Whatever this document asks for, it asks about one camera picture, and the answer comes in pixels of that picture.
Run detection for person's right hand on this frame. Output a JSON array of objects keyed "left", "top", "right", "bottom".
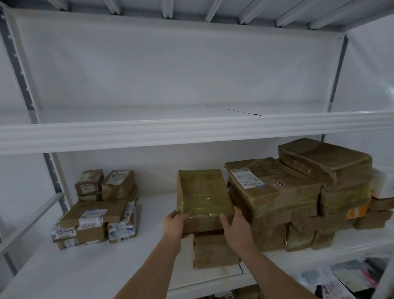
[{"left": 219, "top": 205, "right": 256, "bottom": 255}]

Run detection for person's left hand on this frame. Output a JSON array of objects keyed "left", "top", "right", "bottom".
[{"left": 163, "top": 210, "right": 191, "bottom": 247}]

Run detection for cardboard box red outlined sticker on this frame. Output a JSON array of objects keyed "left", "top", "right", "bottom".
[{"left": 75, "top": 220, "right": 108, "bottom": 244}]

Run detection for white metal shelving rack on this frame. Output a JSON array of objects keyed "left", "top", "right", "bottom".
[{"left": 0, "top": 0, "right": 394, "bottom": 299}]

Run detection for taped cardboard box end label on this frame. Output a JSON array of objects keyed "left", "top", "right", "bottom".
[{"left": 75, "top": 169, "right": 105, "bottom": 196}]

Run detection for pile of plastic mailer bags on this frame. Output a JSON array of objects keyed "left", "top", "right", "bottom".
[{"left": 289, "top": 255, "right": 394, "bottom": 299}]

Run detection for stack of large brown parcels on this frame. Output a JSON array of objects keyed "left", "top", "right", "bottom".
[{"left": 192, "top": 138, "right": 394, "bottom": 270}]

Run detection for orange box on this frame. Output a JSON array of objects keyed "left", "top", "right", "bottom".
[{"left": 346, "top": 197, "right": 371, "bottom": 220}]

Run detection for person's right forearm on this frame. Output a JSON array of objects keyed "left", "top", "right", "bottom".
[{"left": 238, "top": 246, "right": 318, "bottom": 299}]

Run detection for person's left forearm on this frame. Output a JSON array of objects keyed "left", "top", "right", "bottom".
[{"left": 114, "top": 241, "right": 182, "bottom": 299}]

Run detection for white foam parcel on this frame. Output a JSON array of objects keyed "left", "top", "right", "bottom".
[{"left": 371, "top": 168, "right": 394, "bottom": 199}]

